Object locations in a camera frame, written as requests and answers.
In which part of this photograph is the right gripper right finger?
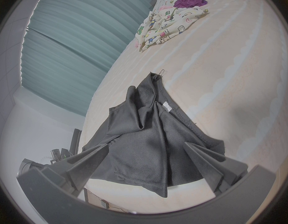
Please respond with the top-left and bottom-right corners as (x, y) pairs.
(184, 141), (249, 194)

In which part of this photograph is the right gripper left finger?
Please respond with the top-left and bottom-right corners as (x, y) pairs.
(40, 143), (109, 192)

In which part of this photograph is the black T-shirt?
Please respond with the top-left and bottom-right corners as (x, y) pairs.
(82, 71), (226, 198)

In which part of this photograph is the bed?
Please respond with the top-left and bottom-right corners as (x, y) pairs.
(81, 0), (288, 215)

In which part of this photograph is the blue-green curtain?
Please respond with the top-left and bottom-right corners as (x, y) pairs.
(20, 28), (112, 117)
(26, 0), (156, 66)

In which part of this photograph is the white printed pyjama top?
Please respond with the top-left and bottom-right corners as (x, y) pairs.
(135, 6), (210, 53)

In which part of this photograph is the purple garment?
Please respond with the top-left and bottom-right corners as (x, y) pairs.
(174, 0), (208, 9)

